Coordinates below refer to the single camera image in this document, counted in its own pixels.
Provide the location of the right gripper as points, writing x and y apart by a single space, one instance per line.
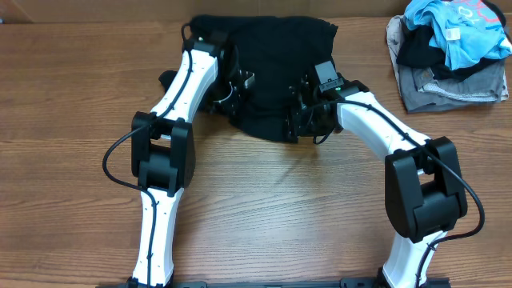
297 128

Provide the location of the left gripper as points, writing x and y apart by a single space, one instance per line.
233 108

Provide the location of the black knit garment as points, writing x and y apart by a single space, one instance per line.
279 51

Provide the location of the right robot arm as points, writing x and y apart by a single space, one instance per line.
423 196

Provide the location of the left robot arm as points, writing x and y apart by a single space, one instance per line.
162 145

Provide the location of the grey folded garment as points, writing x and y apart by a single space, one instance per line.
421 92

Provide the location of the beige garment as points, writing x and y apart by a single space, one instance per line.
394 40

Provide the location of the black folded garment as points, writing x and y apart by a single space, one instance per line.
415 52

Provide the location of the light blue shirt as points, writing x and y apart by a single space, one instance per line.
467 31

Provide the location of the cardboard back panel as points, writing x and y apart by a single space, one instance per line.
52 11

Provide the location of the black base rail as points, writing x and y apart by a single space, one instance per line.
272 285

